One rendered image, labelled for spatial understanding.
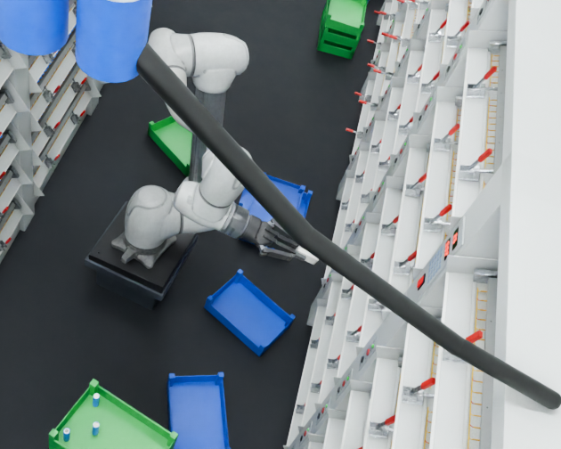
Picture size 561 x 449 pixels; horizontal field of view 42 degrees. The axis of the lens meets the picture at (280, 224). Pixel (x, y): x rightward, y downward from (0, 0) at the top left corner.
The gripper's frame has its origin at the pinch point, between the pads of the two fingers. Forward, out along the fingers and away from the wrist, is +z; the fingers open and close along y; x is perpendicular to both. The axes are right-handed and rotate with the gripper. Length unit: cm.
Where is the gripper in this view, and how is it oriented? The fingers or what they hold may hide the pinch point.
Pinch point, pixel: (305, 256)
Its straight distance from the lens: 210.3
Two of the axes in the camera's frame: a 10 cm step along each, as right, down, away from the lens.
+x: 4.3, -4.9, -7.6
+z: 8.7, 4.3, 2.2
